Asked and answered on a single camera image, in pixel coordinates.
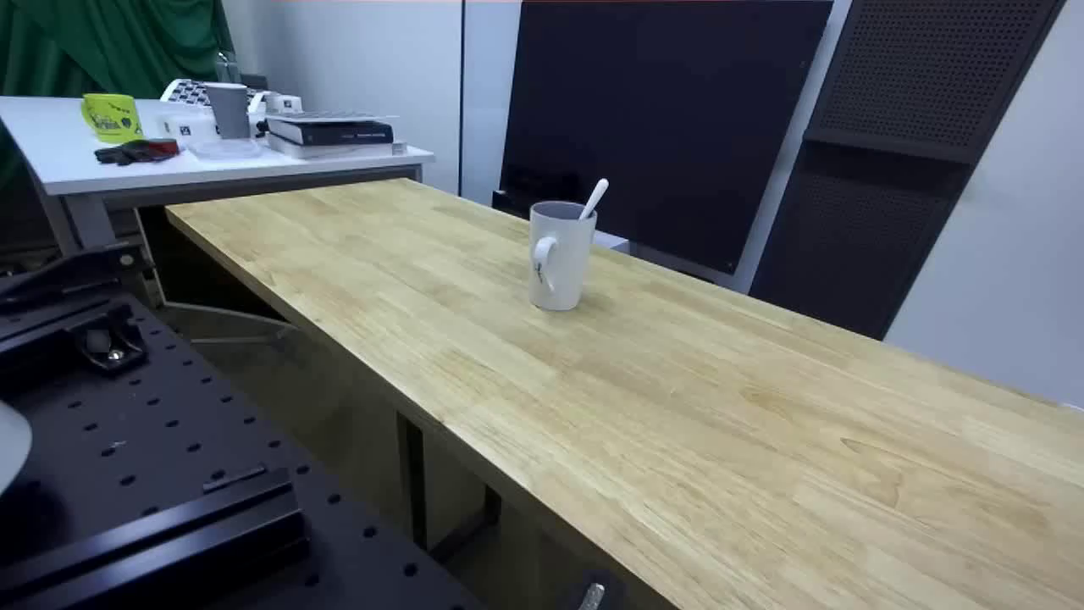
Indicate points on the white side table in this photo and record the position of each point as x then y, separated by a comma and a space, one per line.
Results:
69, 155

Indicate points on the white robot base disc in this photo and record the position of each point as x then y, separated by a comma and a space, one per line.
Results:
8, 442

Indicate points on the black bolted bracket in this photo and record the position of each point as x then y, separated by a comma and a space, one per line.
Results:
110, 345

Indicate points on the black perforated mesh panel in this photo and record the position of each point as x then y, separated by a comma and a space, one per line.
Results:
891, 171

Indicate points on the white thick book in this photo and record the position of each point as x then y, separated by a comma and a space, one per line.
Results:
340, 147

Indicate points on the metal table leg bracket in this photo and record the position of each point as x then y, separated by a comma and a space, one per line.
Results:
591, 596

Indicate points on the black hardcover book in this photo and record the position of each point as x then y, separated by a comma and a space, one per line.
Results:
334, 131

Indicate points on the yellow-green card box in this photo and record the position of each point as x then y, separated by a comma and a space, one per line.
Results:
110, 117

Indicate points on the white vertical post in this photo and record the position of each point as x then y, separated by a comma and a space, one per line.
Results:
792, 142

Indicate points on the white plastic spoon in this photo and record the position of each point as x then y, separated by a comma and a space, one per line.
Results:
593, 197

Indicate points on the grey plastic cup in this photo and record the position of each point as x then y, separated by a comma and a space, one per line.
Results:
233, 110

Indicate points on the red and black gloves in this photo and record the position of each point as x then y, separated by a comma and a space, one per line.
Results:
137, 151

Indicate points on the small white box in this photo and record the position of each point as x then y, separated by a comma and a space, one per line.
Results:
610, 241

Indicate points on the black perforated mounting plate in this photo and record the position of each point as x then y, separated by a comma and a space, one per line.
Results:
172, 476

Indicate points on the white plastic container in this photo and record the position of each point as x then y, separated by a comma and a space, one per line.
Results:
187, 117

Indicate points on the white ceramic mug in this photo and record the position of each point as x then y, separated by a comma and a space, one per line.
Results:
559, 260

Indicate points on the green fabric curtain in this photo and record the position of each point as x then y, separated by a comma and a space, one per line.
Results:
102, 44

